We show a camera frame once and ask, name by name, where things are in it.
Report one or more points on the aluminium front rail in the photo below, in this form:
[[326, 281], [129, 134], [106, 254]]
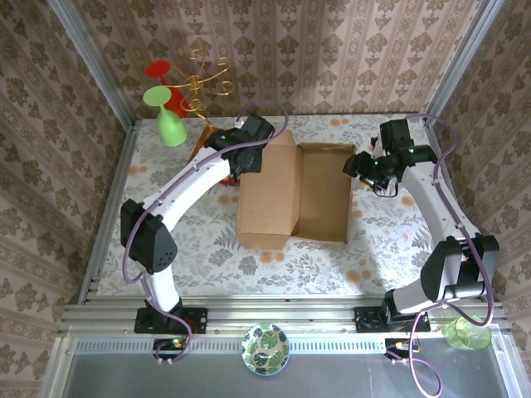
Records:
[[290, 315]]

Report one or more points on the green plastic wine glass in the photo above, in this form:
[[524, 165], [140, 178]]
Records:
[[170, 128]]

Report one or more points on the brown wooden base board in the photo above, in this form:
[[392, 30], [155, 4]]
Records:
[[202, 145]]

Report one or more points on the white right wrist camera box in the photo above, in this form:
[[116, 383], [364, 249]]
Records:
[[376, 147]]

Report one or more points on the clear green plastic cup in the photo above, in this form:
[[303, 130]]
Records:
[[464, 338]]

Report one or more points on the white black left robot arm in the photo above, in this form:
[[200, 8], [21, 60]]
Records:
[[186, 190]]

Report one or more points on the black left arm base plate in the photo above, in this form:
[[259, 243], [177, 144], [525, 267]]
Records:
[[195, 321]]

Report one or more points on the aluminium frame post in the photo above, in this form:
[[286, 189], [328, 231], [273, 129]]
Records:
[[460, 62], [91, 62]]

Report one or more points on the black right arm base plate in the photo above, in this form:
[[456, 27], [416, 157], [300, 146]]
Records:
[[367, 321]]

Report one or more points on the aluminium table side rail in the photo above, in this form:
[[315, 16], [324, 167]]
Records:
[[444, 166], [120, 174]]

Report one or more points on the brown cardboard paper box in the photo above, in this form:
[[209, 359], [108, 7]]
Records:
[[323, 195]]

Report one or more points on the grey metal sheet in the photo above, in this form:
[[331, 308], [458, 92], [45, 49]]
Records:
[[332, 377]]

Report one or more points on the leaf patterned bowl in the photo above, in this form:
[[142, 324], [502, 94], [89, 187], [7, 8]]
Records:
[[265, 348]]

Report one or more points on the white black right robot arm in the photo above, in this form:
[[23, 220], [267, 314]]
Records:
[[431, 207]]

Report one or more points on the red yellow snack packet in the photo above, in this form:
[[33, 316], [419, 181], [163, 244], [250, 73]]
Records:
[[230, 181]]

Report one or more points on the red plastic wine glass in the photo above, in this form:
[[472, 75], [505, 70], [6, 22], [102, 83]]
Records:
[[157, 68]]

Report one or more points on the small black controller board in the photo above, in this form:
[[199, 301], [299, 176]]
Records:
[[398, 346], [168, 346]]

